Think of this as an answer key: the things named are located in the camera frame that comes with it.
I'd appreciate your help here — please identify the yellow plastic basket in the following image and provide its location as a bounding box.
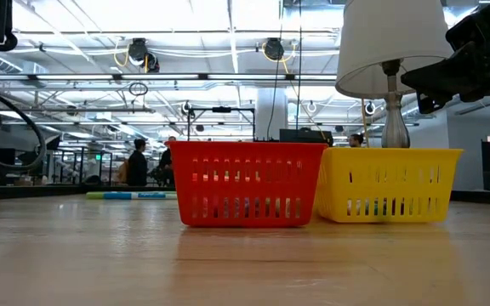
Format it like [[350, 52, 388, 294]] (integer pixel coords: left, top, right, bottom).
[[314, 146, 465, 224]]

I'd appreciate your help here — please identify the red plastic basket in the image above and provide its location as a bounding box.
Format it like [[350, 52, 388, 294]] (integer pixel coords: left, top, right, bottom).
[[168, 141, 329, 229]]

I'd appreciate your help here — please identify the white shade table lamp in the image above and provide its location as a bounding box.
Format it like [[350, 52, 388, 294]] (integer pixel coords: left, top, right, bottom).
[[335, 0, 454, 149]]

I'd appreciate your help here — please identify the black equipment box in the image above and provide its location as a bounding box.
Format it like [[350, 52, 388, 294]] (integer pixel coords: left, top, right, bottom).
[[278, 127, 334, 148]]

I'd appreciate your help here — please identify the thin blue marker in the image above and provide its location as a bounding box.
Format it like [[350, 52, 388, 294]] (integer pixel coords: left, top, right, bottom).
[[102, 190, 179, 201]]

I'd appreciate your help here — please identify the yellow hanging cable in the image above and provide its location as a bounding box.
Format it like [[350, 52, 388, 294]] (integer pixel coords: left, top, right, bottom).
[[360, 98, 370, 148]]

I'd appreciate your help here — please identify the black hanging cable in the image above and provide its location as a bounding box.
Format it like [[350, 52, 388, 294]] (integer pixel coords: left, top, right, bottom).
[[296, 0, 304, 144]]

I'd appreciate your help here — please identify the black background rig frame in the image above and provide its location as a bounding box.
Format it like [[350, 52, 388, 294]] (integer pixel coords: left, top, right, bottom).
[[186, 105, 257, 144]]

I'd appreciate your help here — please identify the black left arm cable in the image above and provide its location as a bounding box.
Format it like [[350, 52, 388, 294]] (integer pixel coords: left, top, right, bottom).
[[0, 92, 48, 172]]

